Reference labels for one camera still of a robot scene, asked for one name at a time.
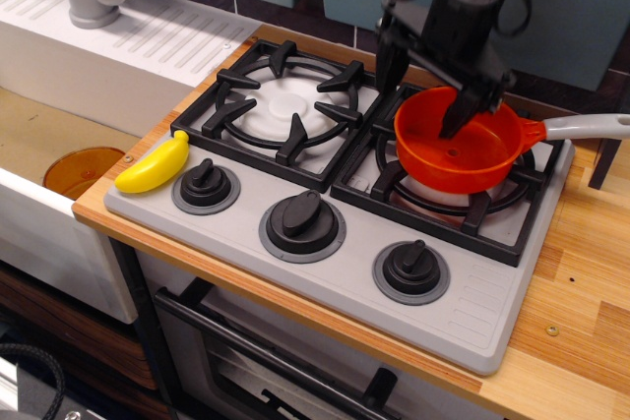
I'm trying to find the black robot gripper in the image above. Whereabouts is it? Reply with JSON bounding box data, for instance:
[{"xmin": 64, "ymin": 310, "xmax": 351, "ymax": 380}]
[{"xmin": 376, "ymin": 0, "xmax": 512, "ymax": 139}]

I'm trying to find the black right burner grate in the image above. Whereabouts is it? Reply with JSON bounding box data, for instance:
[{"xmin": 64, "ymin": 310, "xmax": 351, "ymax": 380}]
[{"xmin": 331, "ymin": 84, "xmax": 574, "ymax": 267}]

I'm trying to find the black burner grate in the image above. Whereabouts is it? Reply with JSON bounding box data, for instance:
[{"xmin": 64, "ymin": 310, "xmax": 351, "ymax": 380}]
[
  {"xmin": 170, "ymin": 40, "xmax": 383, "ymax": 192},
  {"xmin": 331, "ymin": 84, "xmax": 574, "ymax": 267}
]

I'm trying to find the grey toy stove top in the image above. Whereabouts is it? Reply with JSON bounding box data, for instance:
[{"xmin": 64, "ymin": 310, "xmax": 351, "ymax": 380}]
[{"xmin": 104, "ymin": 40, "xmax": 575, "ymax": 375}]

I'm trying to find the black left burner grate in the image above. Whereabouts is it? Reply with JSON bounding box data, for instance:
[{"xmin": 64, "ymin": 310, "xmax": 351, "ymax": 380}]
[{"xmin": 170, "ymin": 40, "xmax": 383, "ymax": 192}]

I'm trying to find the black middle stove knob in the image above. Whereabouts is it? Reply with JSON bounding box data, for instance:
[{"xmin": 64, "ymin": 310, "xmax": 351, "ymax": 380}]
[{"xmin": 259, "ymin": 190, "xmax": 347, "ymax": 264}]

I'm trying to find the black stove knob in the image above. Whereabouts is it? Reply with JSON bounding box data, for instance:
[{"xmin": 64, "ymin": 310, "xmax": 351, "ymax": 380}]
[
  {"xmin": 171, "ymin": 158, "xmax": 241, "ymax": 216},
  {"xmin": 259, "ymin": 190, "xmax": 347, "ymax": 264},
  {"xmin": 372, "ymin": 240, "xmax": 451, "ymax": 306}
]

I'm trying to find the black right stove knob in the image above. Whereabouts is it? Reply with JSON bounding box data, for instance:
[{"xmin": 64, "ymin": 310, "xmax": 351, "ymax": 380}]
[{"xmin": 372, "ymin": 240, "xmax": 451, "ymax": 306}]

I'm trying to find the black left stove knob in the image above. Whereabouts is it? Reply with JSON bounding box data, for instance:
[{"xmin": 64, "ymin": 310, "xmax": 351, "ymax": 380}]
[{"xmin": 171, "ymin": 158, "xmax": 241, "ymax": 216}]

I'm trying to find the yellow toy banana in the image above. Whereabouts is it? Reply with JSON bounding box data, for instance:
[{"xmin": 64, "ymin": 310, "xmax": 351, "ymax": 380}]
[{"xmin": 114, "ymin": 130, "xmax": 189, "ymax": 194}]

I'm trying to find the toy oven door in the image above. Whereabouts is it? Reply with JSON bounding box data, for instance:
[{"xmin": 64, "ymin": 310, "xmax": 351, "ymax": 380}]
[{"xmin": 138, "ymin": 253, "xmax": 496, "ymax": 419}]

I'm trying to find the white toy sink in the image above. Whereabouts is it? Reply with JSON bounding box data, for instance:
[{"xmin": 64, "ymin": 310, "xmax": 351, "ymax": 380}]
[{"xmin": 1, "ymin": 0, "xmax": 258, "ymax": 324}]

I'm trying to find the orange translucent plate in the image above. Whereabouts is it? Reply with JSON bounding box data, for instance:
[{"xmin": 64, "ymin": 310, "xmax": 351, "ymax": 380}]
[{"xmin": 43, "ymin": 147, "xmax": 125, "ymax": 201}]

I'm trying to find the orange pan with grey handle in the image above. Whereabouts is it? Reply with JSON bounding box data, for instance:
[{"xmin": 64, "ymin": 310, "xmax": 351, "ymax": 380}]
[{"xmin": 394, "ymin": 87, "xmax": 629, "ymax": 194}]

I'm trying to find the dark wooden post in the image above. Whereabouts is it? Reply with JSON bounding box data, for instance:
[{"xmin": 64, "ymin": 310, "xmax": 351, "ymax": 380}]
[{"xmin": 589, "ymin": 139, "xmax": 622, "ymax": 190}]

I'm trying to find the black braided cable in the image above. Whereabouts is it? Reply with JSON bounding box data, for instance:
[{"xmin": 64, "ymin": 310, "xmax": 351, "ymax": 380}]
[{"xmin": 0, "ymin": 342, "xmax": 67, "ymax": 420}]

